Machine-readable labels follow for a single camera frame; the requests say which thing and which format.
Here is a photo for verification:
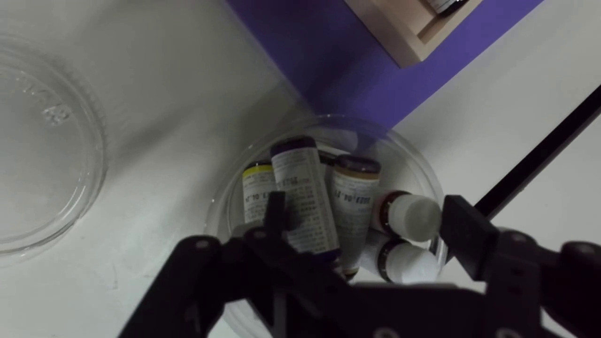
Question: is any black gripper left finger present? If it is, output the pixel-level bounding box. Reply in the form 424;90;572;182
116;189;296;338

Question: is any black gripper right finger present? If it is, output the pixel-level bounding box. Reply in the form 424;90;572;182
439;193;601;338

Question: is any white bottle maroon cap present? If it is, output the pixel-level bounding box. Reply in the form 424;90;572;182
328;154;382;281

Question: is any white bottle yellow cap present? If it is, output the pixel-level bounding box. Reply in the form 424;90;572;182
238;159;277;229

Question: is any white bottle purple cap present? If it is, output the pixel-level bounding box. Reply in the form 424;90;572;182
268;135;341;257

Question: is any white-capped bottle red band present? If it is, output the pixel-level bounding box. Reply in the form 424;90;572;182
373;189;444;244

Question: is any white-capped bottle black band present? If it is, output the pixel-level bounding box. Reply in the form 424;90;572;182
373;238;440;285

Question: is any clear plastic bowl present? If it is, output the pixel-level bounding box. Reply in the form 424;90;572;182
206;111;450;338

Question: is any wooden compartment box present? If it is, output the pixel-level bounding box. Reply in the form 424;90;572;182
343;0;487;69

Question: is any purple mat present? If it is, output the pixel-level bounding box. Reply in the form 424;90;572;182
223;0;544;137

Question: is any clear plastic lid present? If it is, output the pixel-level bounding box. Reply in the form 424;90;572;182
0;35;108;257

